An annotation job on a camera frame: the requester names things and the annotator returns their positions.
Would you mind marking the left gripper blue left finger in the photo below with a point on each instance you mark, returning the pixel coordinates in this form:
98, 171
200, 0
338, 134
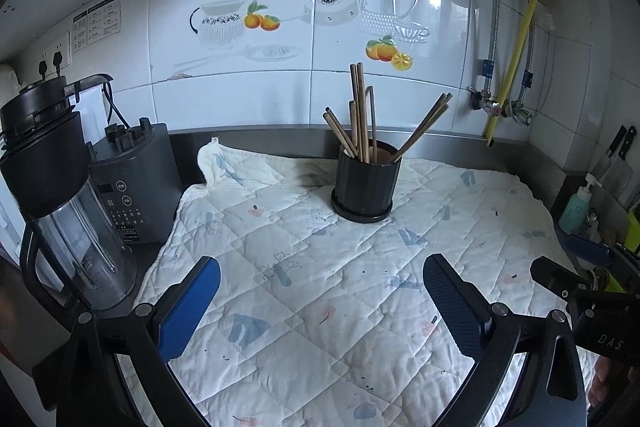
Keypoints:
183, 305

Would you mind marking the kitchen cleaver knife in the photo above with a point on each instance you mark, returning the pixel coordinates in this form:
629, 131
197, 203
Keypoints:
612, 169

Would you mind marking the white quilted cloth mat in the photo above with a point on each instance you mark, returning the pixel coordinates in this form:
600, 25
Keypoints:
321, 321

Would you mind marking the black blender base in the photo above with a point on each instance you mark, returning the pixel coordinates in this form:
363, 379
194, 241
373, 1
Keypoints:
137, 180

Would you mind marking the black cylindrical utensil holder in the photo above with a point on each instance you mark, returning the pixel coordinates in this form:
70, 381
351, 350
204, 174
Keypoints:
363, 193

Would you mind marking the wall power socket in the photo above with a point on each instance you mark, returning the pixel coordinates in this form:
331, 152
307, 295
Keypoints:
54, 56

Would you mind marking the right hand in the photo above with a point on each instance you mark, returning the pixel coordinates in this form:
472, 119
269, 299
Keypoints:
601, 380

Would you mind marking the chrome water valve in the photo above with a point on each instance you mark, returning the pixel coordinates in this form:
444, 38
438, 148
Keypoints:
516, 110

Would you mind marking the glass blender jar black lid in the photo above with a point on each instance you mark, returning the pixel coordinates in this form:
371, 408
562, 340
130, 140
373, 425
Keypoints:
46, 166

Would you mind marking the white instruction label sticker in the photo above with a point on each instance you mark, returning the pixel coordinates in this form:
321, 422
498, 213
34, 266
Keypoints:
95, 23

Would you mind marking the teal soap pump bottle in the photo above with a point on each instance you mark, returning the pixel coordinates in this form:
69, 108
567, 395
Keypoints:
578, 206

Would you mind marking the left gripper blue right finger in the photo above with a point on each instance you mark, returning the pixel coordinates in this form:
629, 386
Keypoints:
465, 311

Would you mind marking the red handled water valve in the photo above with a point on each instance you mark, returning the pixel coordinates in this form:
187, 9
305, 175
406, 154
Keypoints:
481, 100

